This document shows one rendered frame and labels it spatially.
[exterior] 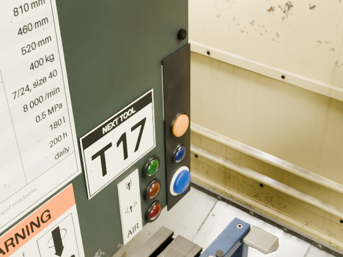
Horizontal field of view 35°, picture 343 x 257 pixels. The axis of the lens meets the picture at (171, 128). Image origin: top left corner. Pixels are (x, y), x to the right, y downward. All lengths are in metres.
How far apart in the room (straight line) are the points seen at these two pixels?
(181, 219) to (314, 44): 0.74
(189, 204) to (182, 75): 1.23
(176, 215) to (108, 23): 1.35
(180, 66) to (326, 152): 0.93
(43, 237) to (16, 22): 0.19
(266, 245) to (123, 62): 0.72
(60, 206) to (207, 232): 1.25
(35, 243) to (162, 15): 0.23
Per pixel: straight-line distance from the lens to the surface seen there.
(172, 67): 0.54
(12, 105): 0.40
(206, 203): 1.75
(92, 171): 0.49
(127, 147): 0.52
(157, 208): 0.61
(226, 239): 1.12
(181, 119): 0.57
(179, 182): 0.62
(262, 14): 1.34
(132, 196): 0.56
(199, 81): 1.54
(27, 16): 0.39
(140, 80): 0.50
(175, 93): 0.55
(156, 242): 1.55
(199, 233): 1.71
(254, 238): 1.14
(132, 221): 0.59
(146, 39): 0.49
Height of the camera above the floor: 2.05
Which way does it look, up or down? 36 degrees down
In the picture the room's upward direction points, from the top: 1 degrees counter-clockwise
